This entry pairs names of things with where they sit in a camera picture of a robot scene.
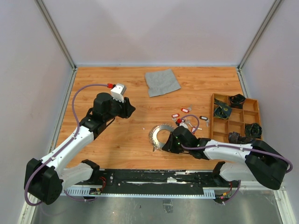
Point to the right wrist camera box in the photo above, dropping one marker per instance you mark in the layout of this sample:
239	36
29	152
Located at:
182	123

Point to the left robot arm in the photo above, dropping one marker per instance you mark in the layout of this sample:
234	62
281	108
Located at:
48	177

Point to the grey cloth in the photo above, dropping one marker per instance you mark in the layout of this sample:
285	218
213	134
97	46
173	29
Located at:
161	82

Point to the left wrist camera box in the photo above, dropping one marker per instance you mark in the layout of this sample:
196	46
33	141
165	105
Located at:
118	91

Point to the rolled dark tie right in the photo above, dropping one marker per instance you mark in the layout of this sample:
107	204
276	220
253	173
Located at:
253	130

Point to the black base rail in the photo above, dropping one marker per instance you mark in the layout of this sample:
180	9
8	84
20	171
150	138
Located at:
156	182

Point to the red key tag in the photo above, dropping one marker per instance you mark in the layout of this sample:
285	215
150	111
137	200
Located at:
194	128
175	116
186	109

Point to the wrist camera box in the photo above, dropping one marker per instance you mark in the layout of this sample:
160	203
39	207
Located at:
118	91
182	123

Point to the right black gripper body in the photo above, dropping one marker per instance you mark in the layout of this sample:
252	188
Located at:
174	145

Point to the wooden compartment tray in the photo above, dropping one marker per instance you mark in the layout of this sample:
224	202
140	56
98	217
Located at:
237	121

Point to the rolled black tie top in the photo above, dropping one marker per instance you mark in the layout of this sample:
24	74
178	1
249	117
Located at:
237	101

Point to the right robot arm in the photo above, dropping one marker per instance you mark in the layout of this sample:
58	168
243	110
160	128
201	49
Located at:
254	161

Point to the black key tag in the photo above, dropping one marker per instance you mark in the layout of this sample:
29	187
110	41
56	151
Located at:
206	119

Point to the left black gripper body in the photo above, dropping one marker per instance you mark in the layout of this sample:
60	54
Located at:
120	109

